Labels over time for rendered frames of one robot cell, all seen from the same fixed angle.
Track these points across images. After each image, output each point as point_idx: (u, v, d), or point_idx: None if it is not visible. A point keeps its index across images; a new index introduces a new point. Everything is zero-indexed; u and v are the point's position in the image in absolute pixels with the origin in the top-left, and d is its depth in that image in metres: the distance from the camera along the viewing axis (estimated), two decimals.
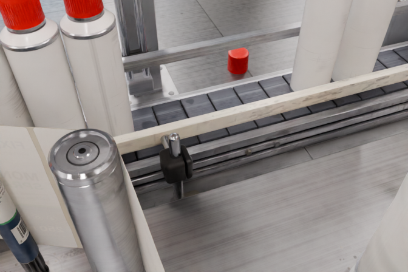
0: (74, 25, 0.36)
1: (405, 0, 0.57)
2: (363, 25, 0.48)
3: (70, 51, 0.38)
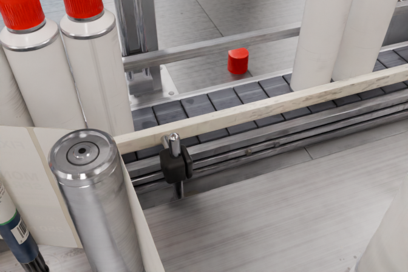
0: (74, 25, 0.36)
1: (405, 0, 0.57)
2: (363, 25, 0.48)
3: (70, 51, 0.38)
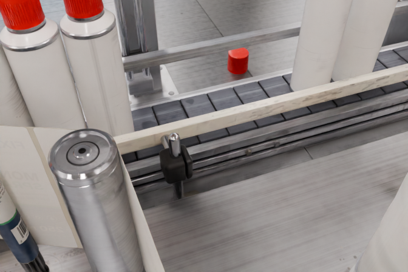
0: (74, 25, 0.36)
1: (405, 0, 0.57)
2: (363, 25, 0.48)
3: (70, 51, 0.38)
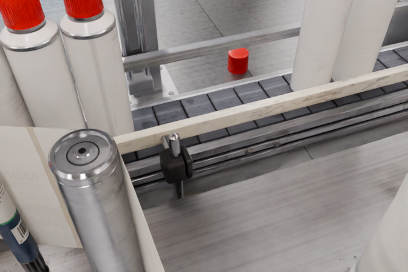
0: (74, 25, 0.36)
1: (405, 0, 0.57)
2: (363, 25, 0.48)
3: (70, 51, 0.38)
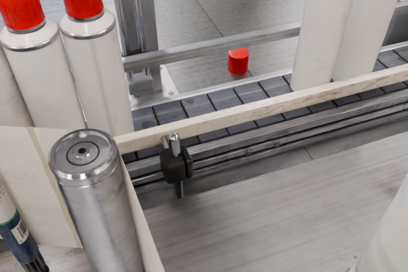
0: (74, 25, 0.36)
1: (405, 0, 0.57)
2: (363, 25, 0.48)
3: (70, 51, 0.38)
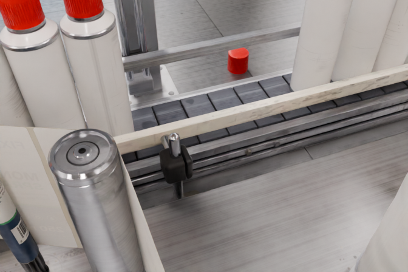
0: (74, 25, 0.36)
1: None
2: (362, 25, 0.48)
3: (70, 51, 0.38)
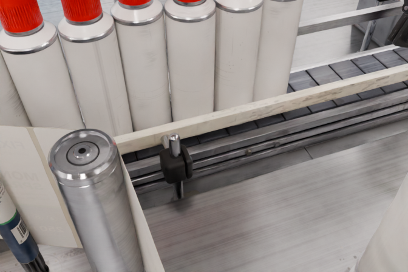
0: (76, 28, 0.35)
1: None
2: (176, 67, 0.42)
3: (73, 56, 0.37)
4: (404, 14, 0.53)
